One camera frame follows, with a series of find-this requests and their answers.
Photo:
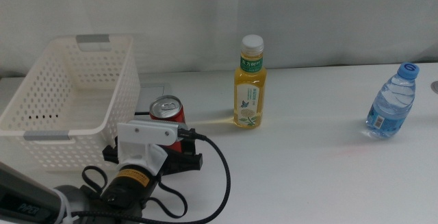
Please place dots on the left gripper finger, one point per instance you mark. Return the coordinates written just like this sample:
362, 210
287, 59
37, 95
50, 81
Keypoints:
190, 146
115, 141

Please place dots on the red cola can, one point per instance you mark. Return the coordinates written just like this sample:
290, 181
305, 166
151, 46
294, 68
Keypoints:
169, 109

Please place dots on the yellow tea bottle white cap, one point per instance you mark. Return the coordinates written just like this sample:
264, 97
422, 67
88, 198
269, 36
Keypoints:
250, 94

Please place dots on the clear water bottle blue cap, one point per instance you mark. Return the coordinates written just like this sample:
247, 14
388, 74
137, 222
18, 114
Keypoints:
391, 107

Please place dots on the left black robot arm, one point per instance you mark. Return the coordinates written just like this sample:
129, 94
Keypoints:
24, 196

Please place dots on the white perforated plastic basket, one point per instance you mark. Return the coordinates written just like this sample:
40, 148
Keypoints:
116, 90

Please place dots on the silver table socket panel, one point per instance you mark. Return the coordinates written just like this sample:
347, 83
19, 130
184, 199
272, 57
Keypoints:
150, 92

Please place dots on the white zip tie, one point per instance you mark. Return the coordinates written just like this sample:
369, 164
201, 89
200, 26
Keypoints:
63, 207

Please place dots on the white backdrop curtain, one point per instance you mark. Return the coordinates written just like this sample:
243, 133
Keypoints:
308, 18

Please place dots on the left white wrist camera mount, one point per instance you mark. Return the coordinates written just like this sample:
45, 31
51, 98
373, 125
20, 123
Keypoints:
147, 133

